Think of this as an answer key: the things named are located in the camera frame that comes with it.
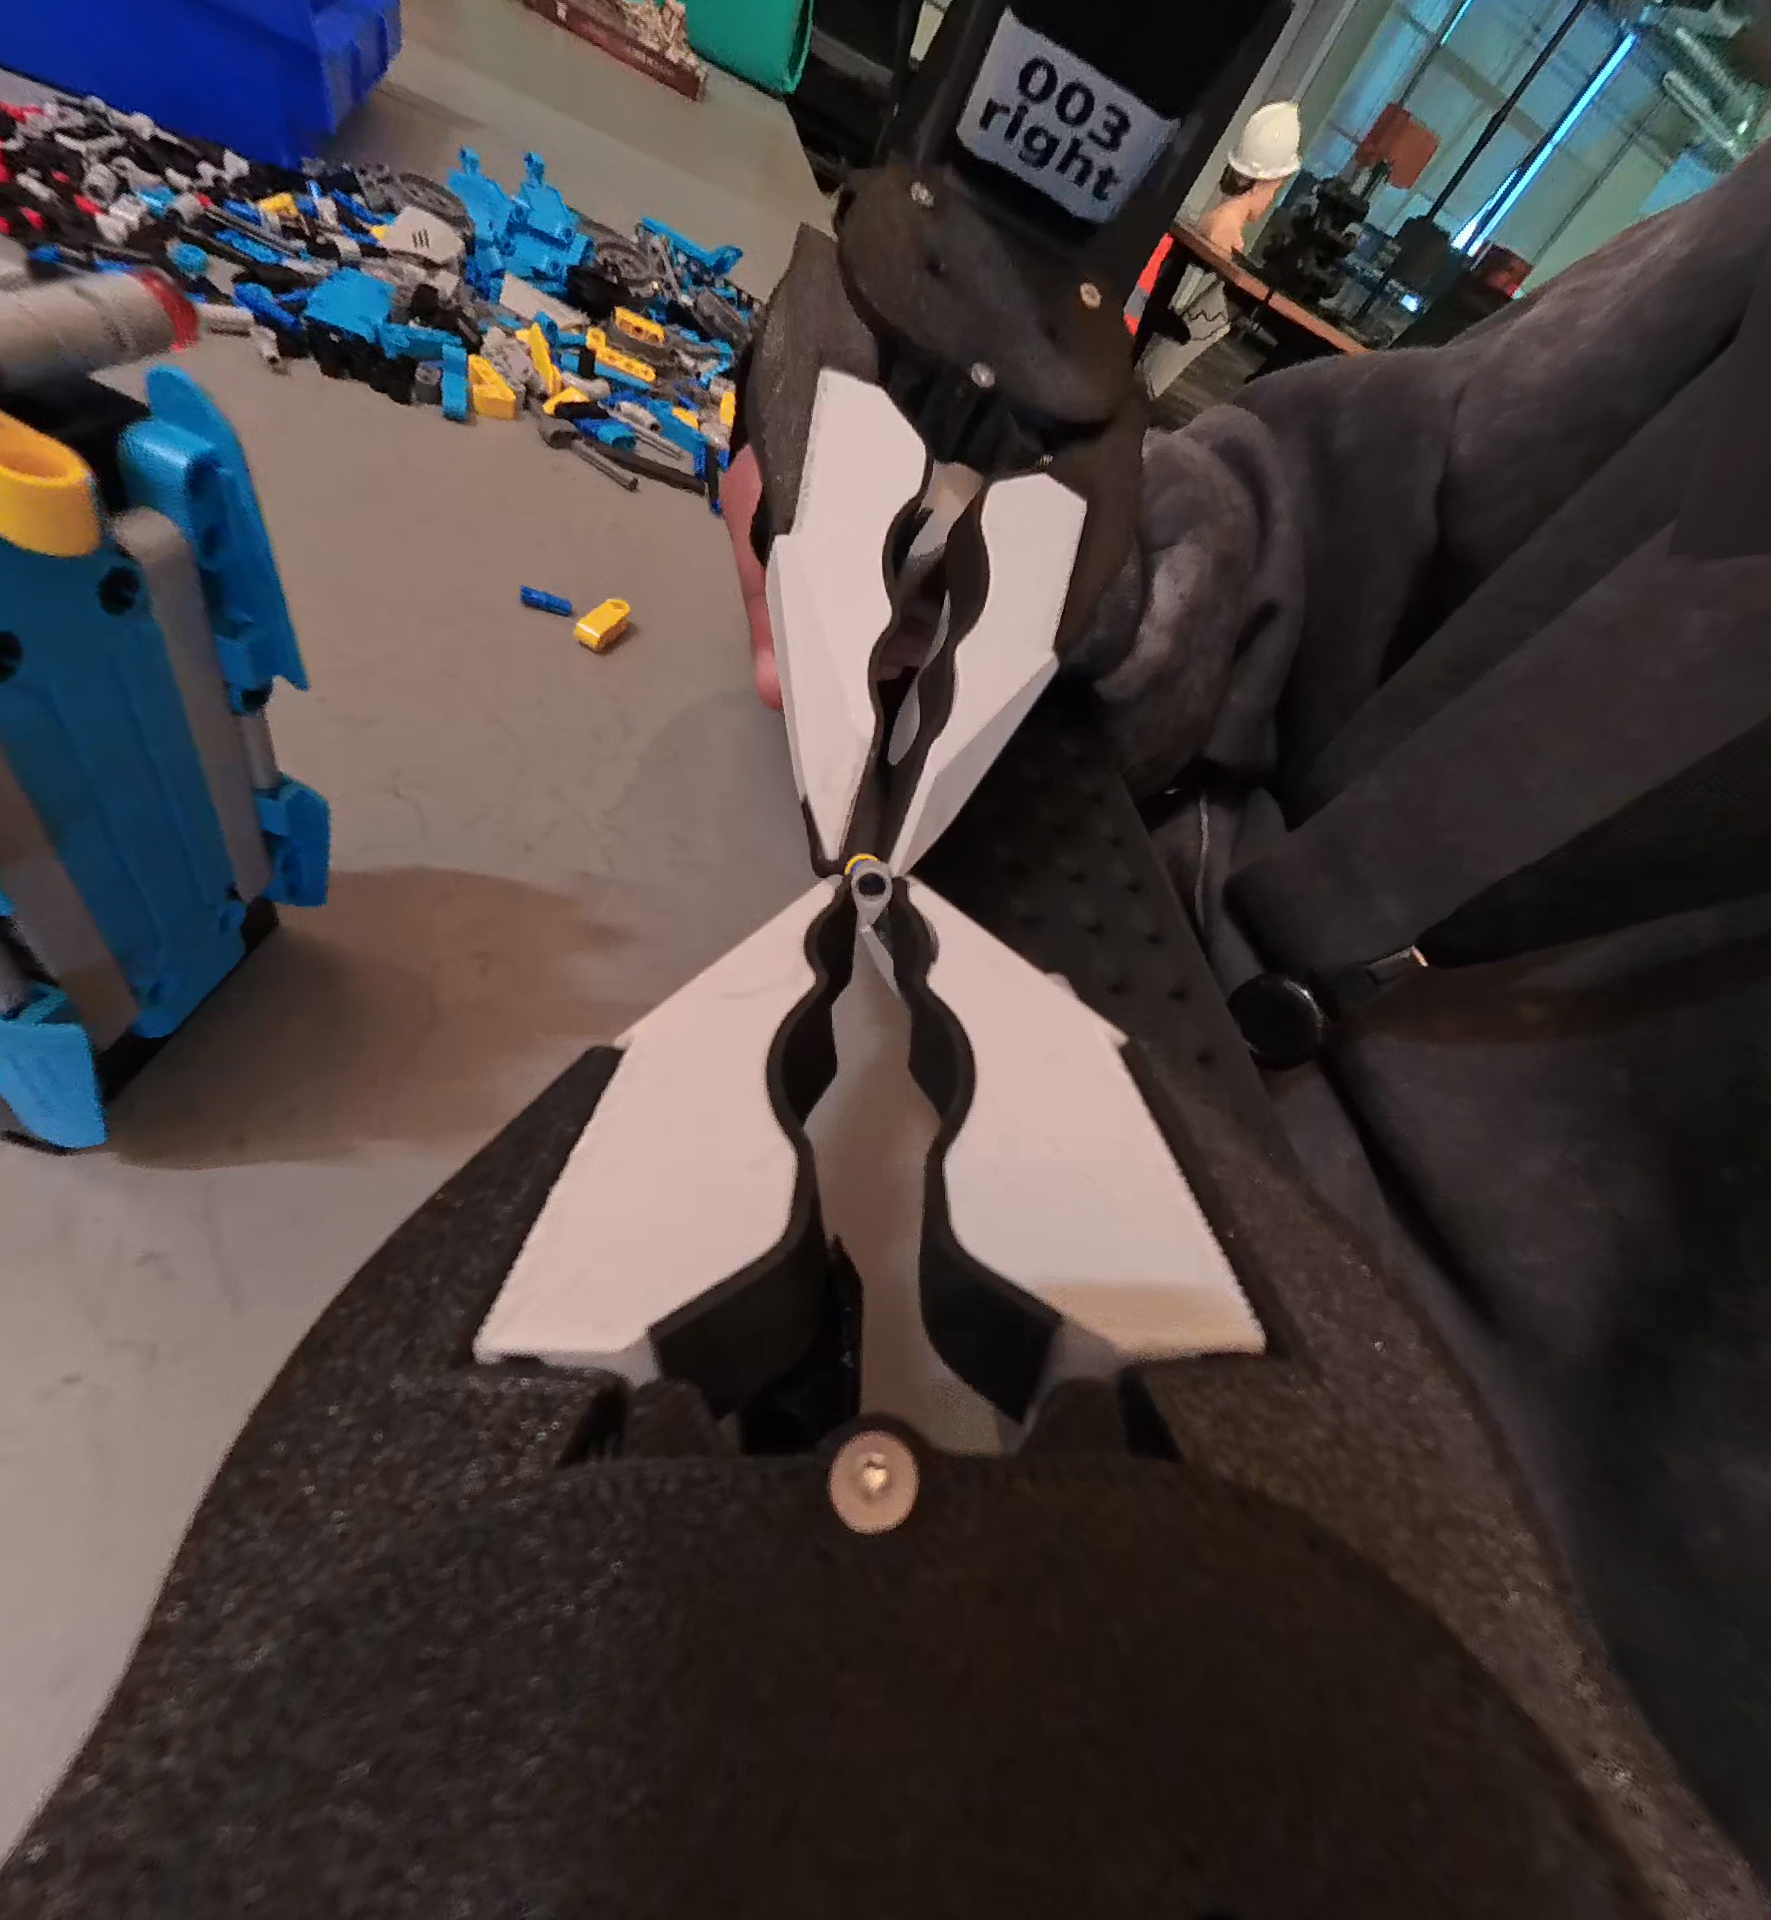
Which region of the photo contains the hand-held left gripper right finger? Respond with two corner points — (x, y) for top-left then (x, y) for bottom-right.
(891, 873), (1268, 1453)

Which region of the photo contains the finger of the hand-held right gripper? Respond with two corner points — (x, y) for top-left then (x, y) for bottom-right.
(761, 365), (935, 879)
(869, 463), (1088, 879)

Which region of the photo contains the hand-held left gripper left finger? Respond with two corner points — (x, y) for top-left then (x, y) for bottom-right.
(473, 873), (869, 1453)

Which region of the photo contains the grey desk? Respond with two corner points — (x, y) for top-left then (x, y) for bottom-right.
(0, 36), (857, 1907)

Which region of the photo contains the person's right hand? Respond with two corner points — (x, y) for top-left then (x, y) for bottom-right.
(717, 449), (785, 709)

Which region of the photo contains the wooden background table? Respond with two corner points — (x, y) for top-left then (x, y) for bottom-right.
(1168, 172), (1426, 361)

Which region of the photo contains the mannequin with white hard hat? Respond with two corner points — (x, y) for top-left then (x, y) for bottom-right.
(1190, 101), (1306, 347)

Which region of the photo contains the wooden model kit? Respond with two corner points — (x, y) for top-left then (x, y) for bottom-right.
(517, 0), (709, 103)

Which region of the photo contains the pile of building pieces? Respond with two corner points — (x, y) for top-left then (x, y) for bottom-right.
(0, 90), (767, 498)

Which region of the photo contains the blue and black brick model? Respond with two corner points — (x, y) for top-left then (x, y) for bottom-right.
(0, 269), (331, 1153)

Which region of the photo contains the blue storage bin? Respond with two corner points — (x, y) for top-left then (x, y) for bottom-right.
(0, 0), (403, 170)

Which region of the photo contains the black round disc on cord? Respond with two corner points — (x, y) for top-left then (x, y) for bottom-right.
(1226, 944), (1428, 1069)

